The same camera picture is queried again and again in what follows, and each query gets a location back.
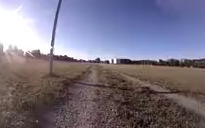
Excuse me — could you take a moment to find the dry brown grass field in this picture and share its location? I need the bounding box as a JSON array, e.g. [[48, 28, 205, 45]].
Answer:
[[0, 54, 205, 128]]

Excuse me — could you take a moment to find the distant white building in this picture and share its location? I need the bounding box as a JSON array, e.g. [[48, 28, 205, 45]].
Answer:
[[109, 58, 118, 65]]

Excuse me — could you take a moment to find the tall grey pole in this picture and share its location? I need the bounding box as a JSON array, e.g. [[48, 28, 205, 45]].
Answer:
[[48, 0, 63, 76]]

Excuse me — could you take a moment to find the distant row of trees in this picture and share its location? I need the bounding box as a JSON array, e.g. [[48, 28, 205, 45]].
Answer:
[[0, 43, 205, 70]]

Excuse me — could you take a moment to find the grey gravel track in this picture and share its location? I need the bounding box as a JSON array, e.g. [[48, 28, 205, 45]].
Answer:
[[53, 64, 205, 128]]

